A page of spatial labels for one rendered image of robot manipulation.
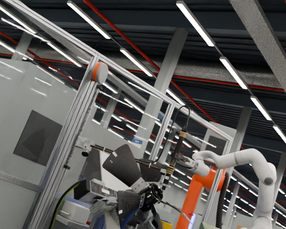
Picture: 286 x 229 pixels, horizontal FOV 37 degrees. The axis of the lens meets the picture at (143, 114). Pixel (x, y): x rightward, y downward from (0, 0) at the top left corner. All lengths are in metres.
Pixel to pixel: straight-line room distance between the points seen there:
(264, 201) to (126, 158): 0.96
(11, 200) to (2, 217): 0.12
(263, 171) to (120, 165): 0.90
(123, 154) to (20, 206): 0.83
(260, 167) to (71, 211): 1.29
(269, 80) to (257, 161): 8.92
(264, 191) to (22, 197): 1.61
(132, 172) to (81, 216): 0.58
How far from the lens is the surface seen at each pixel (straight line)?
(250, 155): 2.81
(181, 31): 10.46
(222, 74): 12.25
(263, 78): 11.74
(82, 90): 3.11
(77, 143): 2.90
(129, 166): 2.61
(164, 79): 9.99
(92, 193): 2.48
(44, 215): 2.94
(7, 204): 2.98
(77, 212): 2.98
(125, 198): 2.40
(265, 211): 2.99
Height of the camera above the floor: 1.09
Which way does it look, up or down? 12 degrees up
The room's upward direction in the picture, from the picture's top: 21 degrees clockwise
